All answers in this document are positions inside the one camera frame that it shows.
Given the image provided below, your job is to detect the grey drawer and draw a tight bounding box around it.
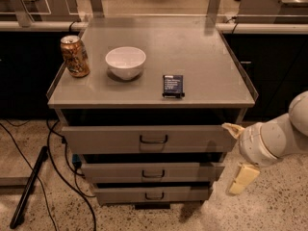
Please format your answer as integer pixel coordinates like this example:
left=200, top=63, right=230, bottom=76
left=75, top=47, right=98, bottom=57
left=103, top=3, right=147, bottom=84
left=63, top=125, right=236, bottom=154
left=94, top=185, right=212, bottom=205
left=82, top=163, right=224, bottom=183

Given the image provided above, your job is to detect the dark blue small box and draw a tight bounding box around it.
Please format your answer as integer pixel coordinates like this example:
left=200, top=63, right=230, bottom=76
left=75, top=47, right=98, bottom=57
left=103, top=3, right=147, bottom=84
left=163, top=75, right=185, bottom=98

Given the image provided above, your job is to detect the grey middle drawer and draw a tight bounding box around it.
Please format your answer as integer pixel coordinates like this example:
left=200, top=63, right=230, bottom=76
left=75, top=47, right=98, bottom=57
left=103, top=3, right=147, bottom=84
left=82, top=163, right=224, bottom=183

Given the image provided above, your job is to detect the grey metal drawer cabinet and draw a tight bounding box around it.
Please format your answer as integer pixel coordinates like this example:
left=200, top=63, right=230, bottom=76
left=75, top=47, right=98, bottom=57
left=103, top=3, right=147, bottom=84
left=45, top=15, right=259, bottom=210

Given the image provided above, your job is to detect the grey bottom drawer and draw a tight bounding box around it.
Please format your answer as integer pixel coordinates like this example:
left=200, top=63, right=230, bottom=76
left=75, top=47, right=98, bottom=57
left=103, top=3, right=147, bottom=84
left=94, top=185, right=212, bottom=205

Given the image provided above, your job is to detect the white horizontal rail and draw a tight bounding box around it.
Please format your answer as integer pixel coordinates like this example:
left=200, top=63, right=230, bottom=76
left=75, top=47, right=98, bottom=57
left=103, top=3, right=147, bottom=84
left=0, top=21, right=308, bottom=35

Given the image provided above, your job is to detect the orange soda can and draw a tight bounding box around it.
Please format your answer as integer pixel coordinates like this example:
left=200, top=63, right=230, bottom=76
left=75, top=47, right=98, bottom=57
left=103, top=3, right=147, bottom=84
left=61, top=35, right=90, bottom=78

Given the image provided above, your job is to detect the thin black floor cable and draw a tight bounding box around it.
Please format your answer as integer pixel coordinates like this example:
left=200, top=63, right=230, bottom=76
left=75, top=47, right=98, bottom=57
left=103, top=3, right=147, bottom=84
left=0, top=119, right=59, bottom=231

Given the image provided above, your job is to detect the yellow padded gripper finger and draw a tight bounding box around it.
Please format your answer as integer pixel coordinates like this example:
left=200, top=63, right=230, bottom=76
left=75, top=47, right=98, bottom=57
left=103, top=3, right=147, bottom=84
left=228, top=163, right=260, bottom=195
left=222, top=123, right=244, bottom=140

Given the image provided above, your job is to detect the grey top drawer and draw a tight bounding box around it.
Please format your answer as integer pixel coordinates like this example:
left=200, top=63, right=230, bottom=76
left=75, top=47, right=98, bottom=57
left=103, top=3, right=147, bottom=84
left=63, top=125, right=236, bottom=154

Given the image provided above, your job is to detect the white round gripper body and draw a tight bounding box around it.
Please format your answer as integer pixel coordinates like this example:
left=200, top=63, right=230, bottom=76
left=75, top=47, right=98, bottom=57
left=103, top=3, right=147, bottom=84
left=239, top=122, right=278, bottom=167

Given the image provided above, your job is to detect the black bar on floor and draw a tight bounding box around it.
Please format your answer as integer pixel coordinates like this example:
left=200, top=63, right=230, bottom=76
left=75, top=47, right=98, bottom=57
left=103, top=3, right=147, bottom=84
left=10, top=146, right=47, bottom=229

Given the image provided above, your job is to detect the white ceramic bowl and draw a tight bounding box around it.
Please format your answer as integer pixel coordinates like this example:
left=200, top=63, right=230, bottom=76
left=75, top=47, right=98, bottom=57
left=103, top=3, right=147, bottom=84
left=105, top=46, right=146, bottom=81

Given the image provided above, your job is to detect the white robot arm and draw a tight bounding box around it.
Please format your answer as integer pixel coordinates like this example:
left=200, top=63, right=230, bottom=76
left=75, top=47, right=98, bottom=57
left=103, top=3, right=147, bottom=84
left=222, top=91, right=308, bottom=195

